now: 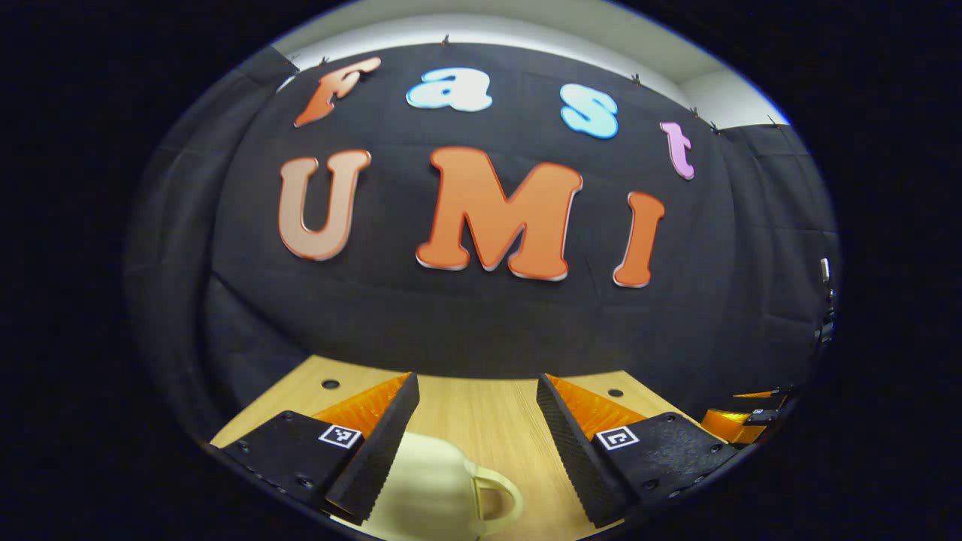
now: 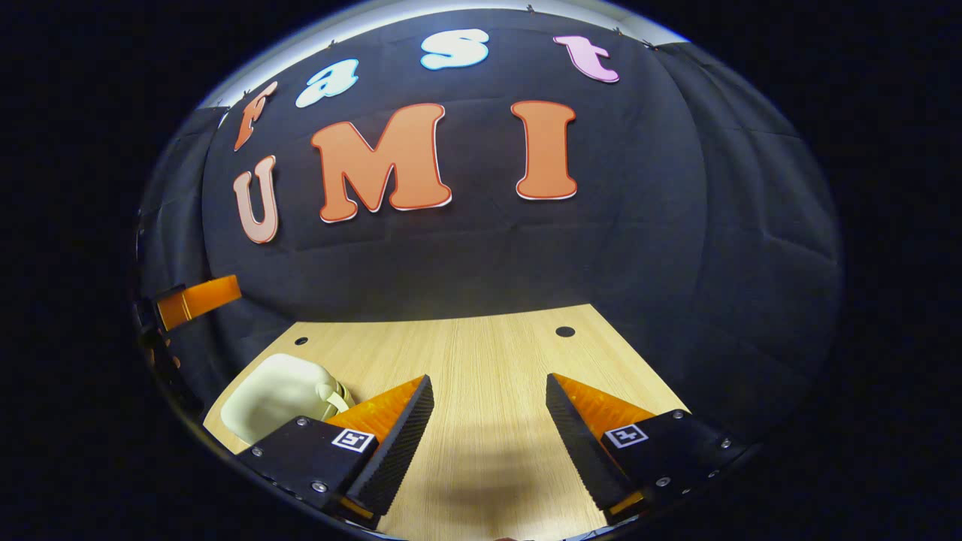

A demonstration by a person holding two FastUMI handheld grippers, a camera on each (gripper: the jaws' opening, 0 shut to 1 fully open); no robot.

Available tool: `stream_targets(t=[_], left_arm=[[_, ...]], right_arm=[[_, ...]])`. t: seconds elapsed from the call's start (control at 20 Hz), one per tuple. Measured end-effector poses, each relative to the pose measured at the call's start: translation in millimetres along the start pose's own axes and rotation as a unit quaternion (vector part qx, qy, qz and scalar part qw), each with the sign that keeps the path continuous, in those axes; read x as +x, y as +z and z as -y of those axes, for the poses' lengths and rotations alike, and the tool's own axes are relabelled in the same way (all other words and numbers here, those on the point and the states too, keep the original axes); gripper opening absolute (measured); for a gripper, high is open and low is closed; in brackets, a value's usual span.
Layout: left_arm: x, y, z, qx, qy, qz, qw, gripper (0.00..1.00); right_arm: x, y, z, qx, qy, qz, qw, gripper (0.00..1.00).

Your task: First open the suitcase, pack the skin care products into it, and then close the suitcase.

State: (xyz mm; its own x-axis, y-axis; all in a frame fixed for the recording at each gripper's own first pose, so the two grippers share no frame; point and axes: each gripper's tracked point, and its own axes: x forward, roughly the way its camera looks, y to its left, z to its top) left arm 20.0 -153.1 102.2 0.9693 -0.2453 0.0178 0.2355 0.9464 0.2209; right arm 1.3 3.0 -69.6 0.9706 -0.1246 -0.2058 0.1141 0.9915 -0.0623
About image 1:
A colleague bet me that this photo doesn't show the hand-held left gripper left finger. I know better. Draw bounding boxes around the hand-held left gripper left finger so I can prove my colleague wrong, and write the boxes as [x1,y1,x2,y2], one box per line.
[218,372,420,527]

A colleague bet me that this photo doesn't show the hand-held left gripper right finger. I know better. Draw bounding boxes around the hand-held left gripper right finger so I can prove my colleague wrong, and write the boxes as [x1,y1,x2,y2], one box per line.
[536,373,745,529]

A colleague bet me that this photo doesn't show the pale yellow suitcase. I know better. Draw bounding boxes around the pale yellow suitcase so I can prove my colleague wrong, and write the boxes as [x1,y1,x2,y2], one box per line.
[359,431,525,541]

